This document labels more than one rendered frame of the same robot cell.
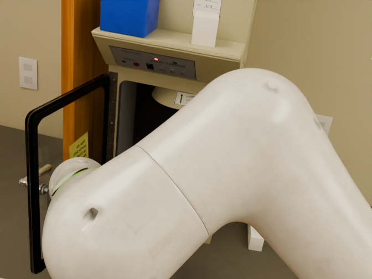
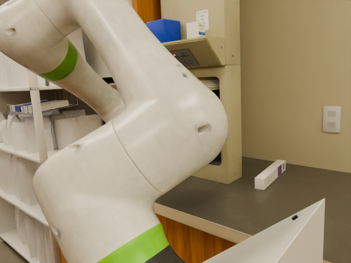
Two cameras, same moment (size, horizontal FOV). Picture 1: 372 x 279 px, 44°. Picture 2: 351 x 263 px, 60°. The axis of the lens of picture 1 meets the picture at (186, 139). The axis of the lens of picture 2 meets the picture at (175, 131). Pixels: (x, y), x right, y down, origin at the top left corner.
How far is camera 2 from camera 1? 0.69 m
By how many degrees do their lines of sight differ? 36
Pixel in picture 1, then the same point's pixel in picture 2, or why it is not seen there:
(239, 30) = (219, 31)
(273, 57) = (288, 70)
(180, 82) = (196, 72)
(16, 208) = not seen: hidden behind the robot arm
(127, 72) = not seen: hidden behind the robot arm
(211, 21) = (195, 24)
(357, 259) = (94, 8)
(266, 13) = (279, 43)
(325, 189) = not seen: outside the picture
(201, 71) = (197, 56)
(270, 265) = (265, 195)
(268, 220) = (70, 7)
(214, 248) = (230, 186)
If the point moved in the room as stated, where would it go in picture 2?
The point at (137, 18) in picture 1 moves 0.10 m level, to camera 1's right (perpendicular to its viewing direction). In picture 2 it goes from (160, 33) to (182, 29)
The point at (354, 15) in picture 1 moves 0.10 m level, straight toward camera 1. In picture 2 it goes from (339, 27) to (327, 25)
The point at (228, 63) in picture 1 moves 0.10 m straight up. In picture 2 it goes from (202, 43) to (201, 13)
